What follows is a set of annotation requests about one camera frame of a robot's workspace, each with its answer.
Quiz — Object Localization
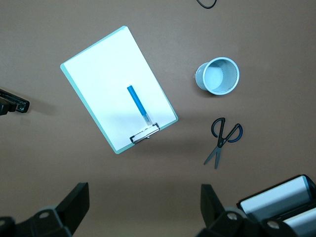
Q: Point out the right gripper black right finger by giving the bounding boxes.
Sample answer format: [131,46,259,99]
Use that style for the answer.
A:
[196,184,304,237]

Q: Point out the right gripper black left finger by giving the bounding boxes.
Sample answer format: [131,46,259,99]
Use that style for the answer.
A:
[0,182,89,237]

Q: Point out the black stapler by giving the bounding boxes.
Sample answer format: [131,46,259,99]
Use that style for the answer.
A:
[0,88,31,116]

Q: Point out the blue marker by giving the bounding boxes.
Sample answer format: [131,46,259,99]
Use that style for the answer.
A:
[126,85,152,127]

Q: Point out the black stacked document tray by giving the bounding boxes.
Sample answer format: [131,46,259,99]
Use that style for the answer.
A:
[236,174,316,237]

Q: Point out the teal clipboard with metal clip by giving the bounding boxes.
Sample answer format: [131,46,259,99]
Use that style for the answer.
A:
[60,25,179,155]

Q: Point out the black looped cable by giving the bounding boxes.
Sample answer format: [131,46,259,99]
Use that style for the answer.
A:
[197,0,218,9]

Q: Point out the white paper sheet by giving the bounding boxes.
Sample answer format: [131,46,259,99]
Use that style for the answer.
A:
[63,26,176,152]
[283,209,316,237]
[240,176,310,216]

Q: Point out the black and blue scissors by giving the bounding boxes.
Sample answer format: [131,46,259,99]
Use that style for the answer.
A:
[203,117,243,170]

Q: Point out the light blue mesh pen cup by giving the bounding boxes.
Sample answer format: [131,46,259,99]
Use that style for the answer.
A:
[195,57,240,96]

